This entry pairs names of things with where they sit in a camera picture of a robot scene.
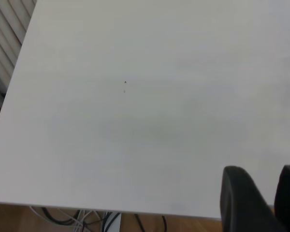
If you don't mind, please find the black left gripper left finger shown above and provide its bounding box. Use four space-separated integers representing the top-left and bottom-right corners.
219 165 289 232

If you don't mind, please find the white table leg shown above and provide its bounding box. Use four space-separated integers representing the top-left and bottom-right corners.
103 212 122 232

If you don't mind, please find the white slatted panel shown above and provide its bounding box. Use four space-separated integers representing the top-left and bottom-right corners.
0 0 37 107

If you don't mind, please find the black floor cable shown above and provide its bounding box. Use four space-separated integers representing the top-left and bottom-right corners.
101 212 121 232
134 213 167 232
40 207 75 226

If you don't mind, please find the white floor cable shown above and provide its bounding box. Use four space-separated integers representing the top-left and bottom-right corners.
28 205 84 230
73 209 99 232

